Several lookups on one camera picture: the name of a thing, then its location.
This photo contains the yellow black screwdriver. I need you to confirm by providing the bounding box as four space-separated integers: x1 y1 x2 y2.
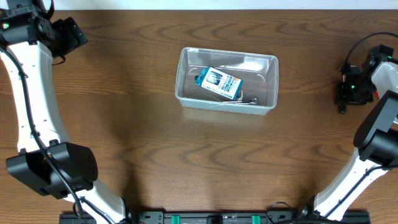
338 105 346 114

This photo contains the silver double-ended wrench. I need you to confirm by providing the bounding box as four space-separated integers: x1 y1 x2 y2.
223 98 258 105

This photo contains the clear plastic container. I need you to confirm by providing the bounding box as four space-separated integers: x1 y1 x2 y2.
175 47 279 115

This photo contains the blue and white box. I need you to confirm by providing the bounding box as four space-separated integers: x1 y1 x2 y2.
195 67 243 100

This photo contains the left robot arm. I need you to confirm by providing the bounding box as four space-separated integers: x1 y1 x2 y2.
1 0 132 223

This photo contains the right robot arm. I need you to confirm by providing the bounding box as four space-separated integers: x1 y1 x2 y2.
307 45 397 221

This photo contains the black mounting rail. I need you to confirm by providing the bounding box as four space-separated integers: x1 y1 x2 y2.
58 210 371 224

